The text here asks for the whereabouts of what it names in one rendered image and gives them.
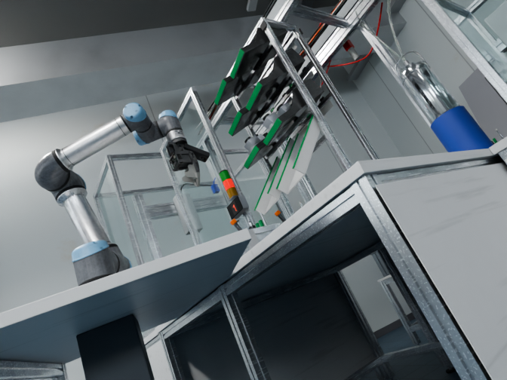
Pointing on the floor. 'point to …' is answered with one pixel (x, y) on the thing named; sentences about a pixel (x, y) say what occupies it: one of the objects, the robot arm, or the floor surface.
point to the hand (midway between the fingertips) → (198, 183)
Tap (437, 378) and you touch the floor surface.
